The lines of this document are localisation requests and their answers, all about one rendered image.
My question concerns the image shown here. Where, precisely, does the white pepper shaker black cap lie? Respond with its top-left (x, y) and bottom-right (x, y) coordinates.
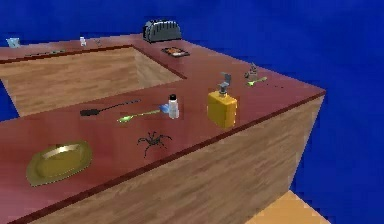
top-left (168, 93), bottom-right (180, 120)

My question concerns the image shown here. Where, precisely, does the yellow soap dispenser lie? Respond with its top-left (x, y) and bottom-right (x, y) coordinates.
top-left (206, 71), bottom-right (239, 129)

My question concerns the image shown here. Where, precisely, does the black spider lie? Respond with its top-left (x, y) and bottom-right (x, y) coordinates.
top-left (136, 130), bottom-right (173, 159)

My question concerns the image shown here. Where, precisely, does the green spoon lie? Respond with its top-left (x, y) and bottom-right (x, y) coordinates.
top-left (116, 109), bottom-right (162, 124)
top-left (246, 76), bottom-right (268, 87)

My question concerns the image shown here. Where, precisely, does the wooden counter with red top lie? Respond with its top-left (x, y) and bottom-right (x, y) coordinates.
top-left (0, 32), bottom-right (327, 224)

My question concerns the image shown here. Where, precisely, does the black tray with orange food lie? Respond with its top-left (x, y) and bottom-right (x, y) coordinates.
top-left (161, 46), bottom-right (191, 59)

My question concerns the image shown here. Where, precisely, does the small grey figurine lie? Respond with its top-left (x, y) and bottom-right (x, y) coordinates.
top-left (244, 62), bottom-right (259, 80)

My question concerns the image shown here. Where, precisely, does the dark grey toaster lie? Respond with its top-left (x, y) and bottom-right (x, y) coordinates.
top-left (142, 19), bottom-right (183, 44)

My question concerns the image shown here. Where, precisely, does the black spatula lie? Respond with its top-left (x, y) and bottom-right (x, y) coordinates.
top-left (79, 98), bottom-right (142, 118)

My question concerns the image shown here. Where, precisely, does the gold plate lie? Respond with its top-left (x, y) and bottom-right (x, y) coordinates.
top-left (25, 140), bottom-right (94, 188)

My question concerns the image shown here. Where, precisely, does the dark flat knife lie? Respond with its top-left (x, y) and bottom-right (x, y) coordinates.
top-left (24, 49), bottom-right (67, 58)

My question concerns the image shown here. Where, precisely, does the pale blue cup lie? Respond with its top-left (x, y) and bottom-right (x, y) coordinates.
top-left (6, 37), bottom-right (21, 49)

